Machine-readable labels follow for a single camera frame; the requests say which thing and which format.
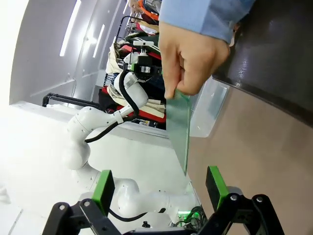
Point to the black-green right gripper left finger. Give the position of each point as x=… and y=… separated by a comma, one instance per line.
x=104, y=193

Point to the black-green right gripper right finger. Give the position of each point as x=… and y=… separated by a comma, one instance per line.
x=215, y=186

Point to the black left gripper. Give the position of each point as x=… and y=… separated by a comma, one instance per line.
x=143, y=69

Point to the forearm in blue sleeve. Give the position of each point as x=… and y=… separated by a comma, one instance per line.
x=200, y=14

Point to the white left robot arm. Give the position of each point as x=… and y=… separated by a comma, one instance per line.
x=93, y=120

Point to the person's bare hand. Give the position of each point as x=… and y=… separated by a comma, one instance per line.
x=195, y=56

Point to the short ceiling light strip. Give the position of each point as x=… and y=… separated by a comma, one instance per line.
x=99, y=40

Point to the clear plastic storage box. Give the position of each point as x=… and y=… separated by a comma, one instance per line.
x=210, y=105

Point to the long ceiling light strip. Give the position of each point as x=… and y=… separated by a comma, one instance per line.
x=71, y=27

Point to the black glossy bin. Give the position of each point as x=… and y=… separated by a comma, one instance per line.
x=274, y=61

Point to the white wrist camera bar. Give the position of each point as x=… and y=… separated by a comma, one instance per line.
x=144, y=43

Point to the black pipe rail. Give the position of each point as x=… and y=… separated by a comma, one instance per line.
x=63, y=98

